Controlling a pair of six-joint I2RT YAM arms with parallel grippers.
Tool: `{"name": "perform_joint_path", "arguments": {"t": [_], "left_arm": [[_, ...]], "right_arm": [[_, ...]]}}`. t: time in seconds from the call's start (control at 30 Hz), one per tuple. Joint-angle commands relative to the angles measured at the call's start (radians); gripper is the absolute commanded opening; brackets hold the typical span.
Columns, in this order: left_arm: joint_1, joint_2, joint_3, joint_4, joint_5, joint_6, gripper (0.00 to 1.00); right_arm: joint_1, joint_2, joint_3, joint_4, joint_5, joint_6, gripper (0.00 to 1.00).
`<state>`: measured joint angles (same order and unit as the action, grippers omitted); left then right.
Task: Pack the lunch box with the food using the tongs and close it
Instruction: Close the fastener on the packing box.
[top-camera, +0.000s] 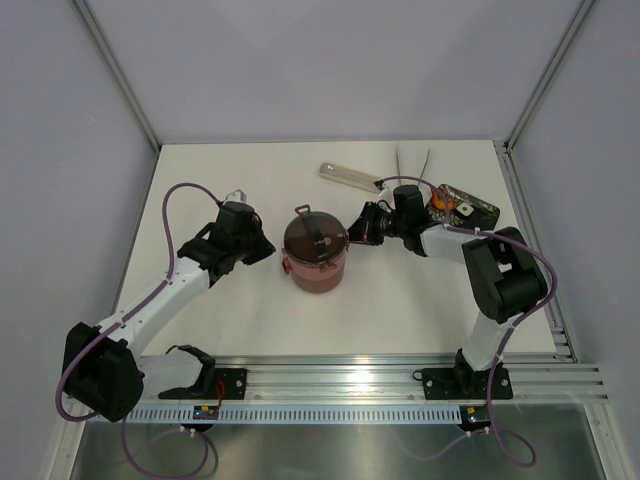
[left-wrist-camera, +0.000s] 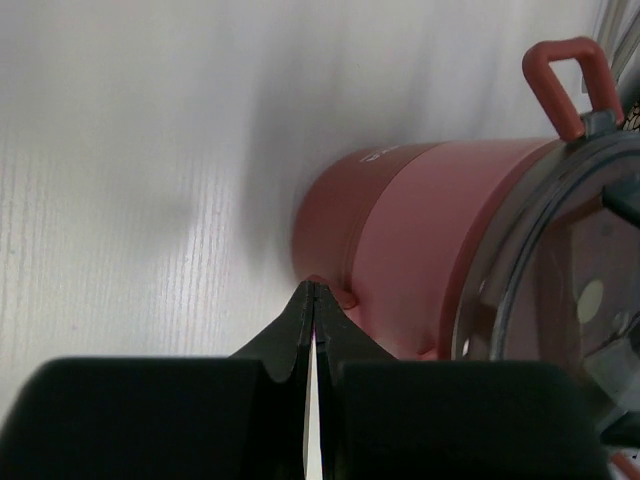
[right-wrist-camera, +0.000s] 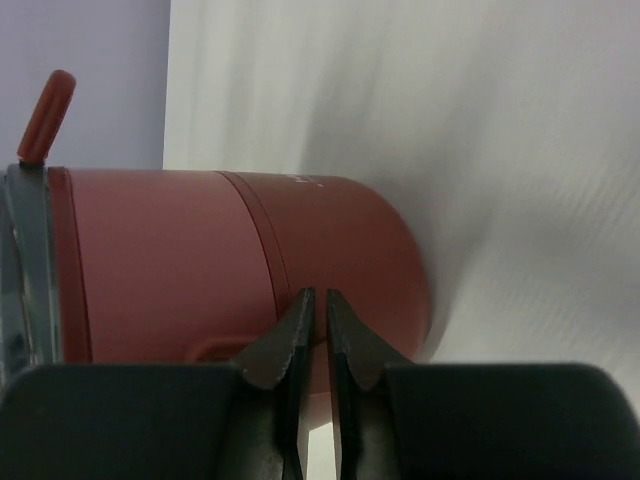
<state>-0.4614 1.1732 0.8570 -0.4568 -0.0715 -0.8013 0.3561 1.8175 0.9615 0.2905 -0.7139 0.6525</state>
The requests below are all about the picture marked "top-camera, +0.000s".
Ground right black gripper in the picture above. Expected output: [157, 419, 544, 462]
[339, 201, 407, 246]

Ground pink steel bowl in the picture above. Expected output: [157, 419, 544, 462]
[281, 249, 347, 282]

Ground grey transparent lid with handle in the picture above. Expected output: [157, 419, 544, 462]
[283, 204, 349, 263]

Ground dark red steel bowl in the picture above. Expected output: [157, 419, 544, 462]
[289, 266, 344, 294]

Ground metal tongs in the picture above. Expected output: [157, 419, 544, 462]
[394, 142, 431, 183]

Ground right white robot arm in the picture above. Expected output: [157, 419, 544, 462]
[348, 184, 548, 396]

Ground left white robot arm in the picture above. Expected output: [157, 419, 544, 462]
[56, 201, 275, 422]

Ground orange shrimp on tray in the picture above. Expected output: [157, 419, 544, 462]
[431, 185, 457, 212]

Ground black floral food tray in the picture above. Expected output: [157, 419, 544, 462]
[426, 184, 500, 230]

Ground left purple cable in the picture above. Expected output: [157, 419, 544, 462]
[54, 183, 221, 476]

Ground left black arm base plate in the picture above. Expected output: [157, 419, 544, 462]
[158, 367, 248, 400]

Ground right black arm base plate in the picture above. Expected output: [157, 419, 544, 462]
[412, 365, 514, 401]

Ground white slotted cable duct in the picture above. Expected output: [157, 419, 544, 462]
[126, 403, 462, 425]

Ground aluminium front rail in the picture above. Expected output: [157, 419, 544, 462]
[67, 352, 609, 406]

